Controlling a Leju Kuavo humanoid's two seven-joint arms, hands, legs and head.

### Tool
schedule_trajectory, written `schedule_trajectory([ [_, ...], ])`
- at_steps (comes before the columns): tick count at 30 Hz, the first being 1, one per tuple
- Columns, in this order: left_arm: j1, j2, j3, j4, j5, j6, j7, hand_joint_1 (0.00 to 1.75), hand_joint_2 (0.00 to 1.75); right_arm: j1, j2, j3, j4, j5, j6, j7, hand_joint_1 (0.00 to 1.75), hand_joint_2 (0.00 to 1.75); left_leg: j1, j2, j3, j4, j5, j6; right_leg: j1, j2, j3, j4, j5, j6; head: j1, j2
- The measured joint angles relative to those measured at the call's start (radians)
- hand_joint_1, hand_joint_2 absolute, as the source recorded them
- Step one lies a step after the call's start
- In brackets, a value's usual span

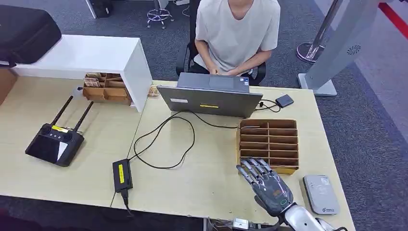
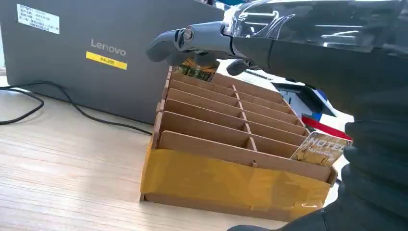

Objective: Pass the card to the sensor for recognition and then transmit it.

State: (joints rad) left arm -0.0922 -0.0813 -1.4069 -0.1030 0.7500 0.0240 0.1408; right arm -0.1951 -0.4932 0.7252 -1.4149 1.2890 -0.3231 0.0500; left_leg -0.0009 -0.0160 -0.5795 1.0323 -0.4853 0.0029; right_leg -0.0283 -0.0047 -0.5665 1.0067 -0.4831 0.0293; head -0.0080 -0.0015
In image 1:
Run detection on person's left hand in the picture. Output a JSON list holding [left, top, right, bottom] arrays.
[[223, 67, 243, 77]]

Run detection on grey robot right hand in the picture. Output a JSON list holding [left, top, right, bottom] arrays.
[[236, 157, 294, 218]]

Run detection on slotted wooden card box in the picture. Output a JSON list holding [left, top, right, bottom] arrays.
[[236, 118, 300, 175]]

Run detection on grey laptop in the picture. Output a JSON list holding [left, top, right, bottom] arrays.
[[156, 72, 264, 119]]

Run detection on black office chair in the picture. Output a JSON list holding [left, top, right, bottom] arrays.
[[176, 0, 267, 87]]

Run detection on person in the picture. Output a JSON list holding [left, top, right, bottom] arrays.
[[192, 0, 281, 77]]

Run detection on grey card reader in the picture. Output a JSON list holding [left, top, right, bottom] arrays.
[[303, 174, 341, 216]]

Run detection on small black drive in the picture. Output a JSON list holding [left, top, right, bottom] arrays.
[[275, 94, 294, 108]]

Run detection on chrome stool base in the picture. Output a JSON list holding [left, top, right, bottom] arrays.
[[146, 0, 175, 30]]

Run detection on wooden box with compartments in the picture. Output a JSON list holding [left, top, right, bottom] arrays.
[[82, 72, 132, 106]]

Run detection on silver kiosk stand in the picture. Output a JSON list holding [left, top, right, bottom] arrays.
[[298, 0, 382, 97]]

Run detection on cards in wooden box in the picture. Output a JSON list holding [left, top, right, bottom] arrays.
[[84, 73, 102, 88]]

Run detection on black cabinet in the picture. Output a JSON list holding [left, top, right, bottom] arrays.
[[85, 0, 113, 19]]

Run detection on white desk shelf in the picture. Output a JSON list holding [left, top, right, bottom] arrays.
[[13, 34, 153, 113]]

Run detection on black power adapter yellow label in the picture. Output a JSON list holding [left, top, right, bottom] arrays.
[[112, 158, 134, 193]]

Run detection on black remote controller with antennas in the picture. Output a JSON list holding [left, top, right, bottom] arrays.
[[25, 95, 95, 167]]

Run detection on black bag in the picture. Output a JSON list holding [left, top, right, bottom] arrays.
[[0, 4, 62, 67]]

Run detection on brown cardboard panel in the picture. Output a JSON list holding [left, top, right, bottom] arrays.
[[0, 68, 18, 106]]

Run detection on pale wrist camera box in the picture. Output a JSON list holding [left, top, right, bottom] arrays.
[[232, 218, 250, 231]]

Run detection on thin black drive cable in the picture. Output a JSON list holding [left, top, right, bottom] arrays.
[[254, 99, 282, 113]]

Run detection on cables under desk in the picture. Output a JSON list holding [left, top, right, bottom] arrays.
[[204, 217, 233, 231]]

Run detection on black laptop power cable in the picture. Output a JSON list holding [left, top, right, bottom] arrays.
[[127, 110, 240, 170]]

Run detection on chrome stanchion post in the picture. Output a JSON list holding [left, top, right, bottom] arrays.
[[295, 0, 339, 64]]

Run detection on black mains cable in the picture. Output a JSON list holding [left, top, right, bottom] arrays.
[[110, 189, 133, 218]]

